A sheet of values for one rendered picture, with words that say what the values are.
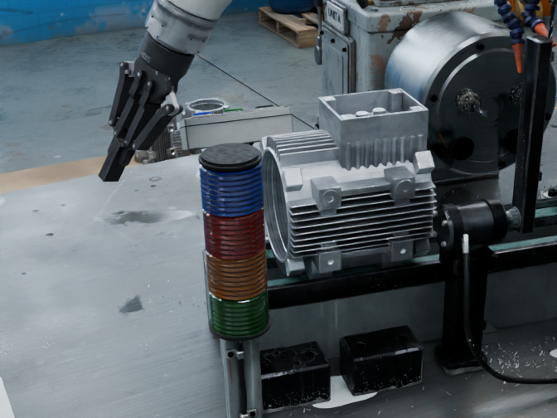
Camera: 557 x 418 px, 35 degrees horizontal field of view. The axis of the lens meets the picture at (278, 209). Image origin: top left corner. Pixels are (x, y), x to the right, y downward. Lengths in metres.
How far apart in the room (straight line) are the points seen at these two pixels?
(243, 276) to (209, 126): 0.55
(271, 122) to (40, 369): 0.51
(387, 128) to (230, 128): 0.31
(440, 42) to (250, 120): 0.35
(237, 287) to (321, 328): 0.38
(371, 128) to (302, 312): 0.27
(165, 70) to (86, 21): 5.42
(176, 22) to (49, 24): 5.40
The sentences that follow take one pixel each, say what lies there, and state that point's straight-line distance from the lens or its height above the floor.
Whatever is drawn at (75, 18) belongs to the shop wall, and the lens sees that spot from 6.63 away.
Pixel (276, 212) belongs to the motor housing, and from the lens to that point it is 1.27.
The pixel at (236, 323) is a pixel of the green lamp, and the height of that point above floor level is 1.05.
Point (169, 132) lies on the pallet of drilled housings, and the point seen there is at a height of 0.29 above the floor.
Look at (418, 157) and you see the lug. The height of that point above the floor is 1.09.
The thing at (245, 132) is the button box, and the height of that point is 1.05.
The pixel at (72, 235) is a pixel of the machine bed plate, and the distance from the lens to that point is 1.66.
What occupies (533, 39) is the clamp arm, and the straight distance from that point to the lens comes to 1.10.
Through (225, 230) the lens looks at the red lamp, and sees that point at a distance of 0.83.
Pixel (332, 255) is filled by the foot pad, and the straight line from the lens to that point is 1.14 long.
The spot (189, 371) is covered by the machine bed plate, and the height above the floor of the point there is 0.80.
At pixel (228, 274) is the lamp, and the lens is 0.85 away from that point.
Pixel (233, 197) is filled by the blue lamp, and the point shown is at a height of 1.19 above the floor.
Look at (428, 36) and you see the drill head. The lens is 1.54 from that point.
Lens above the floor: 1.52
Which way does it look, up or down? 25 degrees down
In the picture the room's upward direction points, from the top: 2 degrees counter-clockwise
